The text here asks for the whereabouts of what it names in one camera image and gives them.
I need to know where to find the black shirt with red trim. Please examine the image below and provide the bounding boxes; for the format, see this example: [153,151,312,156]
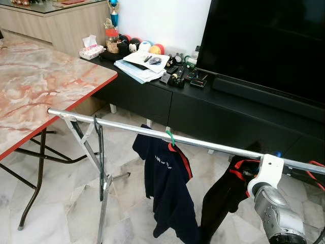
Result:
[200,141,266,244]

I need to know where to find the green hanger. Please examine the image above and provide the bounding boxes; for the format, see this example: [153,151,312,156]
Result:
[166,130,176,148]

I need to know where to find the dark thin hanger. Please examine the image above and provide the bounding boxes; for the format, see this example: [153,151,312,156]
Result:
[92,115,107,202]

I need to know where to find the black soundbar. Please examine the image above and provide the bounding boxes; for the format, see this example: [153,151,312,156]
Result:
[211,75,325,123]

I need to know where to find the black television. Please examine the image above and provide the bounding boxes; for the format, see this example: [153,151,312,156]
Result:
[196,0,325,106]

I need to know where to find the black TV console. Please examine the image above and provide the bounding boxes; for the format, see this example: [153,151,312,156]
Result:
[80,51,325,176]

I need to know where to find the black box with red label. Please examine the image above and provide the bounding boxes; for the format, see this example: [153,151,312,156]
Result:
[189,75,208,89]

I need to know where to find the black tape dispenser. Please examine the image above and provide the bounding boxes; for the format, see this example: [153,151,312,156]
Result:
[169,67,186,87]

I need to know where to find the navy shirt with red trim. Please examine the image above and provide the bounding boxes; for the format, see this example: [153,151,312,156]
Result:
[133,125,200,244]

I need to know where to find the black eyeglasses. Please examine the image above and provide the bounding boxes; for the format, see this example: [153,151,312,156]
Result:
[144,55,162,65]

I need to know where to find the orange red ball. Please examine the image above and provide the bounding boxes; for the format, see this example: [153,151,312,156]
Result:
[150,44,166,55]

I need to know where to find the white paper stack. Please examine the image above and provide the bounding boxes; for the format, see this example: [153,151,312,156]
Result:
[114,50,171,83]

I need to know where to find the silver metal clothes rack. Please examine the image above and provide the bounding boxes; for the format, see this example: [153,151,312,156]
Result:
[48,108,325,244]

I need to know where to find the black mouse plush toy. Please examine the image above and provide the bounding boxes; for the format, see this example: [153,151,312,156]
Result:
[118,35,142,54]

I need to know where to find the red lidded jar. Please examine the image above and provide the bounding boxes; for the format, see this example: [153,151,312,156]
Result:
[105,28,120,44]

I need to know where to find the blue gold trophy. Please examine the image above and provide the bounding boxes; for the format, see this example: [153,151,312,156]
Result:
[108,0,120,28]

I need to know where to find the pink tissue box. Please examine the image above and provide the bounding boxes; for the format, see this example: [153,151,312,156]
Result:
[79,35,106,60]

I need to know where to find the beige wooden sideboard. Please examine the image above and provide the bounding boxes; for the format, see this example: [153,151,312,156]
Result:
[0,0,110,56]

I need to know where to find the marble top folding table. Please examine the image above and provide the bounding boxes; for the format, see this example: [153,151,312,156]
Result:
[0,32,118,230]

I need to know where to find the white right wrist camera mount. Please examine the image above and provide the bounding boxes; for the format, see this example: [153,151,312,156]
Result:
[247,155,284,198]

